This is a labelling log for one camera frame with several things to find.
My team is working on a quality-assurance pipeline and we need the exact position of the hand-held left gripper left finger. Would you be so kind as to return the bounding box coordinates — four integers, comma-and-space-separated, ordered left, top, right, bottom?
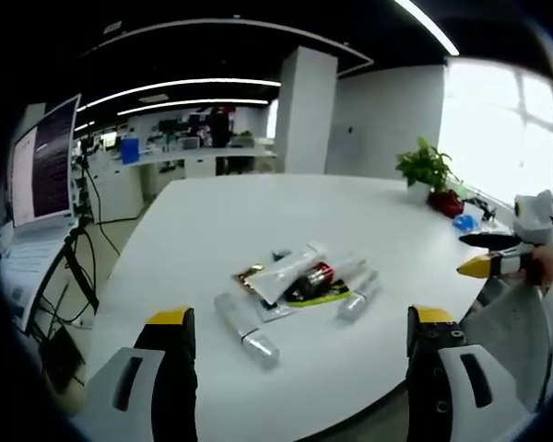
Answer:
73, 305, 199, 442

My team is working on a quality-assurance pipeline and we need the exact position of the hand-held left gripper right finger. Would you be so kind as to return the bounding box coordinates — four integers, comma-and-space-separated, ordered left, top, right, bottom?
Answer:
405, 305, 535, 442

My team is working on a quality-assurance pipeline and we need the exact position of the clear silver skincare bottle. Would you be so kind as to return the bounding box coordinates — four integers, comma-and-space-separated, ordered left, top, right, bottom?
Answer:
213, 292, 281, 372

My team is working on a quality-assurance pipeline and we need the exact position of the clear slim skincare bottle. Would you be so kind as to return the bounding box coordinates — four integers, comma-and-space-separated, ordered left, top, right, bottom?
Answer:
335, 270, 382, 323

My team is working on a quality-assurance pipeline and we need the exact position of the silver skincare sachet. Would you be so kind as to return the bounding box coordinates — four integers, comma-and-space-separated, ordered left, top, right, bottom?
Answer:
256, 297, 295, 322

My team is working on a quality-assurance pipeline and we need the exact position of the gold skincare sachet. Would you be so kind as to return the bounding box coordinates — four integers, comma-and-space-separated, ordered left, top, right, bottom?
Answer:
232, 262, 266, 292

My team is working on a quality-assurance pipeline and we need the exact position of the green black skincare sachet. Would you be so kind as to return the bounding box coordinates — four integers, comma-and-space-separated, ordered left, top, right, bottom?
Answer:
286, 281, 352, 308

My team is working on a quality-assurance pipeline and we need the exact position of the small white skincare tube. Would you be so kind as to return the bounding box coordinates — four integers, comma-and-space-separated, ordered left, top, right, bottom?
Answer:
324, 251, 371, 277

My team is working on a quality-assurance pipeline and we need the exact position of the red black skincare bottle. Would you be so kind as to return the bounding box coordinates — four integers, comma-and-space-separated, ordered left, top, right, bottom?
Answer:
285, 261, 336, 301

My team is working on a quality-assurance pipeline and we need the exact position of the large white skincare tube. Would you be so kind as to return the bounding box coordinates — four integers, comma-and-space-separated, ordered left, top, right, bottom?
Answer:
254, 241, 329, 306

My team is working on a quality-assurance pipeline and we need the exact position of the person's right hand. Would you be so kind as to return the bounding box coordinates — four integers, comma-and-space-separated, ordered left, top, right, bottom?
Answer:
518, 243, 553, 289

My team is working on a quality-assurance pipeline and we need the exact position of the blue plastic wrapper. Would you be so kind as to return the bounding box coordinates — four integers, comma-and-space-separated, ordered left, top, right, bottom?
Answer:
451, 213, 479, 232

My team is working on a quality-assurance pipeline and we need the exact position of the small dark desk object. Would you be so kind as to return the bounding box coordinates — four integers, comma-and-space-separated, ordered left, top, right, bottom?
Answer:
464, 192, 500, 223

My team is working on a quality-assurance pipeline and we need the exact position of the green potted plant red pot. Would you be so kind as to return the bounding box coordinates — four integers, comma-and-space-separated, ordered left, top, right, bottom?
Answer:
394, 135, 465, 218

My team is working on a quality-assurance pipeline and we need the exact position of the black tripod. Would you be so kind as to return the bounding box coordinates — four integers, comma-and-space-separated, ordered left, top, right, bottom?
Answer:
29, 151, 103, 332

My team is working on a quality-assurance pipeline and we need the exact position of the white office workbench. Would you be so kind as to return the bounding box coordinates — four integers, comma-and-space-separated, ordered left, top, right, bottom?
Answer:
99, 142, 278, 217

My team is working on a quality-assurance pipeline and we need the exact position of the long ceiling light strip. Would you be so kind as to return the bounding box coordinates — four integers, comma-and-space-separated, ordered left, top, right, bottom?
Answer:
393, 0, 461, 57
116, 97, 272, 117
76, 77, 283, 112

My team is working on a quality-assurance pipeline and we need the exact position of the blue box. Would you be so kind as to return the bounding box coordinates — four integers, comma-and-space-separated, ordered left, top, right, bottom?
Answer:
120, 137, 141, 166

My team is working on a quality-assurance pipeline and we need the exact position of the open laptop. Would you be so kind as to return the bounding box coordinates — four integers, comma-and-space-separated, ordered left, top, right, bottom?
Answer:
0, 93, 83, 283

